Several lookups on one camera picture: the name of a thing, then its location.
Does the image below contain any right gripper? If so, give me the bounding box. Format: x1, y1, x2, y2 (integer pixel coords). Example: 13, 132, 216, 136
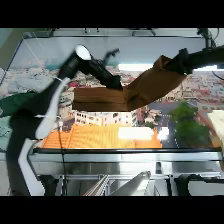
165, 47, 195, 76

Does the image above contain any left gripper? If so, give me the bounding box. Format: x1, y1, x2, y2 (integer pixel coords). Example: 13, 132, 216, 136
105, 73, 125, 91

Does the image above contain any brown shirt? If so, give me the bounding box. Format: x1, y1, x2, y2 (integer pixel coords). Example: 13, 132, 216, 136
71, 54, 188, 113

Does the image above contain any cream garment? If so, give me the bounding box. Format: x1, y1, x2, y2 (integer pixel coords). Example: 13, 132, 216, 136
206, 109, 224, 150

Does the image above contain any dark green garment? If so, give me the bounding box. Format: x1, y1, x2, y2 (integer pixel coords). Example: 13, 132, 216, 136
0, 91, 38, 118

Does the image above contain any silver frame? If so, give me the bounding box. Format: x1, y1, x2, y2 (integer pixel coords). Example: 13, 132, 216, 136
0, 147, 224, 197

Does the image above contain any black cable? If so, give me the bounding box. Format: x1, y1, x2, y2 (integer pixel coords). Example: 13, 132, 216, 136
57, 119, 69, 197

